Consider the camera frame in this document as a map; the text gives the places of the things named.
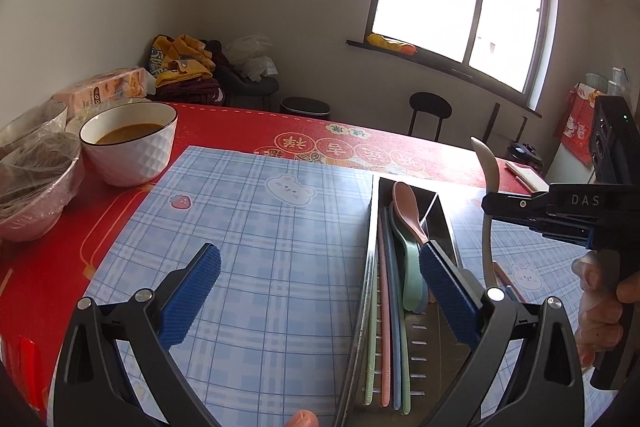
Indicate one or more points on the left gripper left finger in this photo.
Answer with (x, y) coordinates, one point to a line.
(91, 385)

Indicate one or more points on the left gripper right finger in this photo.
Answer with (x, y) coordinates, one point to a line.
(522, 367)

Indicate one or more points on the white spoon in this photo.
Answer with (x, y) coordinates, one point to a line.
(489, 165)

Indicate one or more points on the green chopstick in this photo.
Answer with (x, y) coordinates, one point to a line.
(405, 398)
(372, 341)

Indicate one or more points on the green spoon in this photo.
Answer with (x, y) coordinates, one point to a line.
(412, 282)

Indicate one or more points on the pink spoon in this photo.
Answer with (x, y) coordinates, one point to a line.
(407, 210)

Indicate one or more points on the right hand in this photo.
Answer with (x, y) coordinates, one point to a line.
(600, 310)

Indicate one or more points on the left hand fingertip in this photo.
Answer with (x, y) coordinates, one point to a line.
(303, 418)

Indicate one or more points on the white refrigerator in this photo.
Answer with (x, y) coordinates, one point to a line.
(571, 162)

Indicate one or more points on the red cloth on fridge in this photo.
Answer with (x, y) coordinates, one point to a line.
(579, 108)

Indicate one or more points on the black rice cooker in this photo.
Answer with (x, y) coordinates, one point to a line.
(525, 154)

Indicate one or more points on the long pink chopstick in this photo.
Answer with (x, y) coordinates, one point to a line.
(501, 274)

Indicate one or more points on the red table mat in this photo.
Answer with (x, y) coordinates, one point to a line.
(41, 280)

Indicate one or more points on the stainless steel utensil tray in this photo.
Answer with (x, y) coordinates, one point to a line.
(435, 355)

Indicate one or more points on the blue spoon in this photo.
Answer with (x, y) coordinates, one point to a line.
(425, 296)

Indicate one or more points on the black round stool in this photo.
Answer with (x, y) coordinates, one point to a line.
(431, 104)

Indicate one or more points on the plastic wrapped bowl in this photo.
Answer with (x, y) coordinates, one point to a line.
(41, 170)

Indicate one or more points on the white dimpled bowl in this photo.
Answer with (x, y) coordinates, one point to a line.
(131, 144)

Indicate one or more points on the yellow cloth on sill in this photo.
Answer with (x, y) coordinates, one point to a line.
(392, 45)

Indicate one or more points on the tissue pack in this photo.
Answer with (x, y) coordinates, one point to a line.
(110, 86)

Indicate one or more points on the pile of clothes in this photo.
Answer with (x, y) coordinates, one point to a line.
(183, 71)

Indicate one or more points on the white plastic bag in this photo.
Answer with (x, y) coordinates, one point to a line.
(249, 55)

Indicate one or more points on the dark wooden chair frame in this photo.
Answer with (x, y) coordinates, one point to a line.
(504, 127)

